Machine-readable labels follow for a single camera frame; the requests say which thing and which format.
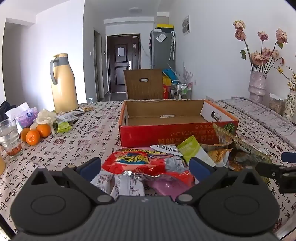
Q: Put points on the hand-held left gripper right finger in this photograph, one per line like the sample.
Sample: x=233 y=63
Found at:
x=201 y=168

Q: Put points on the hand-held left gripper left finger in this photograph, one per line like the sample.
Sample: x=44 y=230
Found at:
x=90 y=168

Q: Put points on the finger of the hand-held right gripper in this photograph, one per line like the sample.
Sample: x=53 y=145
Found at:
x=289 y=157
x=268 y=170

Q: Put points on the white label snack packet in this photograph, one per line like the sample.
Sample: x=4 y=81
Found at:
x=101 y=182

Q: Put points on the green white snack packet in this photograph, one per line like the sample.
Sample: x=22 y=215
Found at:
x=189 y=146

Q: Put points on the large red snack bag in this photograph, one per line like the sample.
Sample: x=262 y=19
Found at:
x=129 y=162

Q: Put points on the pink snack packet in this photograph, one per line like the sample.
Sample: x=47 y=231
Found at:
x=161 y=187

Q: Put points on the white silver snack packet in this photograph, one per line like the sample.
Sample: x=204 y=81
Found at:
x=129 y=188

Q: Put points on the red cardboard box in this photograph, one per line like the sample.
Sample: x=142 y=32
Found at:
x=143 y=134

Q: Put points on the white cracker snack packet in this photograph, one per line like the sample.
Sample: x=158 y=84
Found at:
x=218 y=156
x=161 y=149

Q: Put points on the silver foil snack packet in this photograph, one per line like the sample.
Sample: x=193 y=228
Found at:
x=174 y=164

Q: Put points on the orange cracker snack packet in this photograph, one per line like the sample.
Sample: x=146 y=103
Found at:
x=238 y=165

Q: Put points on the clear gold-trimmed snack bag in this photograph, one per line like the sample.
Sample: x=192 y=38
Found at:
x=245 y=144

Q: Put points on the small green snack packet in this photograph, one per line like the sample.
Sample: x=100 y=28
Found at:
x=63 y=127

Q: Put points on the floral ceramic vase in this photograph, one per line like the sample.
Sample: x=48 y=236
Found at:
x=291 y=106

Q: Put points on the clear plastic food jar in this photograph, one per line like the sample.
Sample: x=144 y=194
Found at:
x=276 y=105

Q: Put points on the white printed snack packet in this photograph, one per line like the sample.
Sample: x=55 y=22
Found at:
x=67 y=117

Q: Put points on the pink grey folded quilt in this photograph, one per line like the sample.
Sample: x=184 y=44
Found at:
x=254 y=113

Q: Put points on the clear cracker packet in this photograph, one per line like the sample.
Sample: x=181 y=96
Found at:
x=86 y=109

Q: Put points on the cream crumpled bag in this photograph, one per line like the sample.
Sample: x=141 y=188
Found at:
x=45 y=118

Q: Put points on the pink textured vase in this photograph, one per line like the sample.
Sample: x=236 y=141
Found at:
x=257 y=88

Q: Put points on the yellow flower branches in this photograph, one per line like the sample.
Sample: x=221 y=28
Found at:
x=292 y=80

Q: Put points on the metal trolley with bottles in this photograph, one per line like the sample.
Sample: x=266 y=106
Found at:
x=182 y=90

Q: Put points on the purple tissue packet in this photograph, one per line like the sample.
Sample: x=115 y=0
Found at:
x=26 y=118

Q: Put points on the red gift box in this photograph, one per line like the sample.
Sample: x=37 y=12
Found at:
x=166 y=92

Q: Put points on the yellow thermos jug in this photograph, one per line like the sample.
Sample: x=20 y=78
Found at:
x=64 y=88

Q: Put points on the drinking glass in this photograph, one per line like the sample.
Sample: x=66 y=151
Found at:
x=10 y=139

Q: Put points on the yellow bag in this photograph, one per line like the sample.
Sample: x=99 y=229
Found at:
x=167 y=81

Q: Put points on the wooden chair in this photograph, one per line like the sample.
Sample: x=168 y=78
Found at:
x=143 y=90

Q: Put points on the dark wooden door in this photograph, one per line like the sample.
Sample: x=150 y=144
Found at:
x=120 y=76

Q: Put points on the dried pampas plant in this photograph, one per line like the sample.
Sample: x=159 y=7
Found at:
x=187 y=71

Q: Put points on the grey interior door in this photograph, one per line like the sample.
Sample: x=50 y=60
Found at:
x=98 y=69

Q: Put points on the blue plastic object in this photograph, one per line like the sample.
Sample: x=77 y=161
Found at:
x=168 y=74

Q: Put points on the black bag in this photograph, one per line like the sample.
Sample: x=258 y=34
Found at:
x=5 y=109

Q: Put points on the dried pink roses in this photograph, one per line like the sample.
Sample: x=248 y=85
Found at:
x=266 y=54

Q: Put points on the white paper on door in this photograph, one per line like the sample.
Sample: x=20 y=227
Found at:
x=121 y=52

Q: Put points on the grey refrigerator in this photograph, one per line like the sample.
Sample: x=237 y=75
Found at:
x=161 y=53

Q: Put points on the white folded umbrella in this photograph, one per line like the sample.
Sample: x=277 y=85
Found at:
x=173 y=46

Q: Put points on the white paper sheet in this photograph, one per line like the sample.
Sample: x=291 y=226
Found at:
x=161 y=37

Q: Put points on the yellow storage box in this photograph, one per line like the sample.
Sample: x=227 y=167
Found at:
x=165 y=26

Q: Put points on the white box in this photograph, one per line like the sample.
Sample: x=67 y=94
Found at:
x=163 y=17

